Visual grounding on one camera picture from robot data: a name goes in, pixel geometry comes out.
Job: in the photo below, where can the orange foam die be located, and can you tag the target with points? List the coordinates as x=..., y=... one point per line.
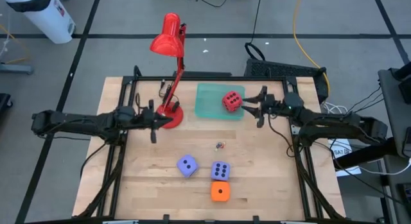
x=220, y=191

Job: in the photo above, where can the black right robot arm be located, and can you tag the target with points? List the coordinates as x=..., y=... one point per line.
x=327, y=121

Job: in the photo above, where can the grey side cart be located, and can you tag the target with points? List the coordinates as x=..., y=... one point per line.
x=390, y=115

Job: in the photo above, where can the black table clamp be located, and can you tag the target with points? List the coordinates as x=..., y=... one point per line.
x=256, y=218
x=166, y=217

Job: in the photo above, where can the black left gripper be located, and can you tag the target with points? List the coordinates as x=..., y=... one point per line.
x=147, y=118

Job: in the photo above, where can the black aluminium table frame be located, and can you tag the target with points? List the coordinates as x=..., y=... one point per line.
x=208, y=79

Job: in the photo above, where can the white trash can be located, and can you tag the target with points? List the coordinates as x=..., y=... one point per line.
x=45, y=18

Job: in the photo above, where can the red desk lamp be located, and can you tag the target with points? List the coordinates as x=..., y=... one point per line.
x=168, y=38

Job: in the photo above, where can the red foam die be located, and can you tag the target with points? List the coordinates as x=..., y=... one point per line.
x=232, y=102

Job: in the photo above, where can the black perforated metal case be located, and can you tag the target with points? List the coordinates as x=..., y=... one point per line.
x=279, y=70

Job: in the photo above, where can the grey metal floor base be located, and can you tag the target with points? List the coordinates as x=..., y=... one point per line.
x=16, y=69

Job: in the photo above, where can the teal translucent plastic bin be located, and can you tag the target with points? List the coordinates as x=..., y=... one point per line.
x=208, y=102

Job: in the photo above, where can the silver metal bracket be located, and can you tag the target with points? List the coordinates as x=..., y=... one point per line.
x=294, y=222
x=120, y=222

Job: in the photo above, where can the purple foam die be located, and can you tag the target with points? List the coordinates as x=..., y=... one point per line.
x=187, y=166
x=220, y=171

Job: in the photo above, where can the white paper sheet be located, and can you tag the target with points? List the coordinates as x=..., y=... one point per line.
x=342, y=151

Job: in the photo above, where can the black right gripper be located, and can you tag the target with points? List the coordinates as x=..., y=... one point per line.
x=274, y=105

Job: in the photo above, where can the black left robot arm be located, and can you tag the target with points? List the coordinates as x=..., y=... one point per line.
x=80, y=123

